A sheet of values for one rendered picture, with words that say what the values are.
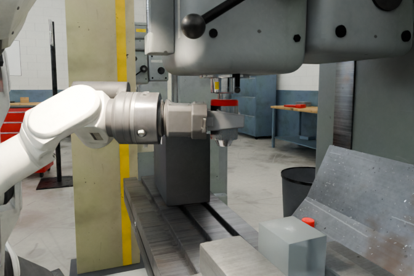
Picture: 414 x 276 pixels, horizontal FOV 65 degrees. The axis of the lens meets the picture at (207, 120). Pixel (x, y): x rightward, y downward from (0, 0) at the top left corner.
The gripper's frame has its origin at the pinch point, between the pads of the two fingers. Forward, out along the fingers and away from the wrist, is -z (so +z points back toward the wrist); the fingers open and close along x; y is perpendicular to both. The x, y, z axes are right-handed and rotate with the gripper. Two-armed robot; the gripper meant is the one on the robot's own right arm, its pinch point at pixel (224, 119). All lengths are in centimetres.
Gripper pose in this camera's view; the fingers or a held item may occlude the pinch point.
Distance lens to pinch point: 55.2
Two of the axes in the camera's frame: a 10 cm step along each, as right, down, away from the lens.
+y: -0.1, 9.9, 1.1
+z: -10.0, -0.1, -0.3
